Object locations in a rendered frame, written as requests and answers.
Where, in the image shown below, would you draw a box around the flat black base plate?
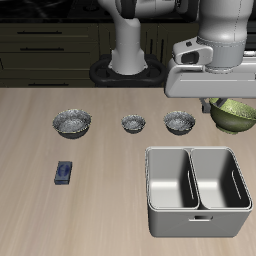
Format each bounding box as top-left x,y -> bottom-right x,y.
88,53 -> 168,85

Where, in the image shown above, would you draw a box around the small grey fluted dish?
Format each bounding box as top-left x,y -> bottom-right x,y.
120,114 -> 147,135

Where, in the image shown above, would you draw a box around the dark kitchen cupboards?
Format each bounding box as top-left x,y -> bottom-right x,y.
0,21 -> 256,89

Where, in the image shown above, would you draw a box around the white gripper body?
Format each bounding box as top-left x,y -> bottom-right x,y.
163,50 -> 256,100

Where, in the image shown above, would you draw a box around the small blue box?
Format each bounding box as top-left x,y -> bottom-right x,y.
53,160 -> 74,187

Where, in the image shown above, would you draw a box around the medium grey fluted dish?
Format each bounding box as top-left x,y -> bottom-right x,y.
162,110 -> 197,136

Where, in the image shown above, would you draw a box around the green bowl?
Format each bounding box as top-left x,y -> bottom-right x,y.
208,97 -> 256,136

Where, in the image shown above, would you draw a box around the large grey fluted dish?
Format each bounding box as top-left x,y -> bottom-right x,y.
51,108 -> 93,140

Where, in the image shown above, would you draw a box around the white two-bin basket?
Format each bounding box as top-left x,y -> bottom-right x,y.
144,146 -> 254,239

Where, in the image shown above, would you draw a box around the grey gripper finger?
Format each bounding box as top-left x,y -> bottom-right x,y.
199,97 -> 213,114

